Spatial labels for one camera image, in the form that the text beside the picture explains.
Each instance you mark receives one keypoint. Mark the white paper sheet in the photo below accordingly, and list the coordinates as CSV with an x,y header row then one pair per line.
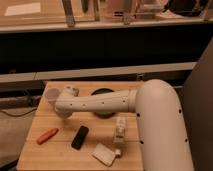
x,y
29,8

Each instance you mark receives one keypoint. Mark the white tube bottle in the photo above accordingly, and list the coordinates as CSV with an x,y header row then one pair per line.
x,y
119,135

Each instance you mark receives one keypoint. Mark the black bag on shelf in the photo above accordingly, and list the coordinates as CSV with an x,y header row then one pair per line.
x,y
188,8

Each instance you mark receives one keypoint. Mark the black rectangular sponge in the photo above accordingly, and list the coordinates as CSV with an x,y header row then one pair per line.
x,y
80,137

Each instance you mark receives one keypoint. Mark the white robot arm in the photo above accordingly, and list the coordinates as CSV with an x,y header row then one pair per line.
x,y
162,131

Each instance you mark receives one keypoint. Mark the white folded cloth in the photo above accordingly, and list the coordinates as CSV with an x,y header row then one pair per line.
x,y
103,154

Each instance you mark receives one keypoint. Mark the green bowl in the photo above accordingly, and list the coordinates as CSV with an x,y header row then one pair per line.
x,y
103,114

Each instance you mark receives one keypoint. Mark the white paper cup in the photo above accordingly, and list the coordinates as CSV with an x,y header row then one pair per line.
x,y
51,95

